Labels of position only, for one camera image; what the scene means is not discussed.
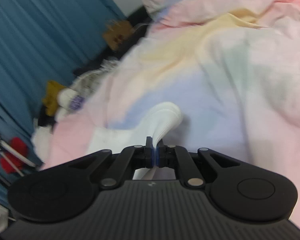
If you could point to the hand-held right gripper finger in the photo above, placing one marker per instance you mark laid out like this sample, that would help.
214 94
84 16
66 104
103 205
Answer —
152 156
158 156

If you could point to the yellow cloth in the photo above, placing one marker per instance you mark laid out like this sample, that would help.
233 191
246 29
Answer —
52 99

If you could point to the red cloth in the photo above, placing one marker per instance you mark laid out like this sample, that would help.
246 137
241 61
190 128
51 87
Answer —
13 156

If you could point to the blue curtain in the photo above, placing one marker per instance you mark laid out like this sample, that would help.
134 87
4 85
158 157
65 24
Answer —
37 60

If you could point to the grey patterned cloth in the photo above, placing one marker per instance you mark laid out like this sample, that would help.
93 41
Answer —
95 76

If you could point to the pastel rainbow blanket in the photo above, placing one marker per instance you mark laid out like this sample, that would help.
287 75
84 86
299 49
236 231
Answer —
205 80

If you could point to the white garment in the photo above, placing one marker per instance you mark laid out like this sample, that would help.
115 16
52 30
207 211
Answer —
162 127

